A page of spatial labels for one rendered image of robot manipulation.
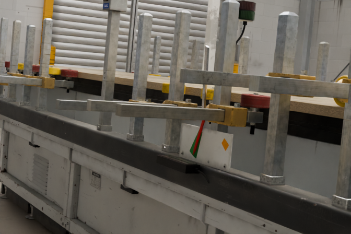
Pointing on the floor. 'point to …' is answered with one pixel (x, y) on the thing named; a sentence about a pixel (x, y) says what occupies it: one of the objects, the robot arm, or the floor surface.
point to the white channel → (213, 16)
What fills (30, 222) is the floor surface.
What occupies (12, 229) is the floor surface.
